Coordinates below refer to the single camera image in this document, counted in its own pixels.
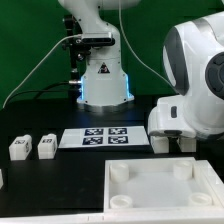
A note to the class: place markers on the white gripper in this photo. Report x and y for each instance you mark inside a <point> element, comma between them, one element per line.
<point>166,119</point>

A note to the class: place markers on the white square tabletop panel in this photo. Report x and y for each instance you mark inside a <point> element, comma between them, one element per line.
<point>161,184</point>

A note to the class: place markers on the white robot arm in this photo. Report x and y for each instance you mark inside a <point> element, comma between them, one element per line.
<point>193,59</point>

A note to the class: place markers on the paper sheet with markers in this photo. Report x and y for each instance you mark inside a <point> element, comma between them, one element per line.
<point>103,136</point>

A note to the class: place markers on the white part at edge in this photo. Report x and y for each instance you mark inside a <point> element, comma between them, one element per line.
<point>1,180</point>

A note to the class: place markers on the silver camera on base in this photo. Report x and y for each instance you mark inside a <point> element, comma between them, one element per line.
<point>96,39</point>

